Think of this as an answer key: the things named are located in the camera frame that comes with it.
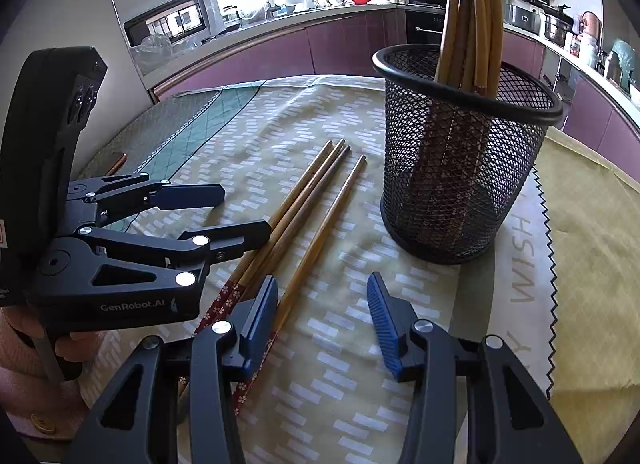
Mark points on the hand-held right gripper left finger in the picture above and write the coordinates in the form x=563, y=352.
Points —
x=262, y=324

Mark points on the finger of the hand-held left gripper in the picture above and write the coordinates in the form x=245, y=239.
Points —
x=240, y=236
x=195, y=194

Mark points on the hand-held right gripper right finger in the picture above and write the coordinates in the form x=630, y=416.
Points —
x=387, y=324

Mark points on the floral-tipped wooden chopstick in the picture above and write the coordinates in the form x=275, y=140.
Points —
x=321, y=234
x=293, y=194
x=305, y=194
x=316, y=194

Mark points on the bundle of wooden chopsticks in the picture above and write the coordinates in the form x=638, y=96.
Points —
x=482, y=19

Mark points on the person's left forearm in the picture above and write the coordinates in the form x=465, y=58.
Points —
x=30, y=394

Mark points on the person's left hand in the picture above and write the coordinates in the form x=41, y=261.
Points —
x=75, y=345

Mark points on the patterned tablecloth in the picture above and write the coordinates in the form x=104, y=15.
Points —
x=350, y=394

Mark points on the clear plastic bag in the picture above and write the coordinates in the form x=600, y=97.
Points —
x=155, y=51

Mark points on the white countertop oven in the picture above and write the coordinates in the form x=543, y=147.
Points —
x=165, y=19

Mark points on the pink base cabinets with sink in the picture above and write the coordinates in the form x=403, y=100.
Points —
x=325, y=49

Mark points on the black built-in oven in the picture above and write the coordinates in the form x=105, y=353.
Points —
x=422, y=29

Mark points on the pink base cabinets open shelf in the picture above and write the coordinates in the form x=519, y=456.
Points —
x=595, y=109

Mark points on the silver rice cooker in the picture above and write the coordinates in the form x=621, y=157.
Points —
x=522, y=19

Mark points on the stainless steel pot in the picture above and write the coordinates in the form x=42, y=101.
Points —
x=556, y=29

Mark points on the teal wrapped jar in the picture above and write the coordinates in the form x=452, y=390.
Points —
x=625, y=64

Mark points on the pink kettle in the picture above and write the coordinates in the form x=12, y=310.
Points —
x=591, y=21

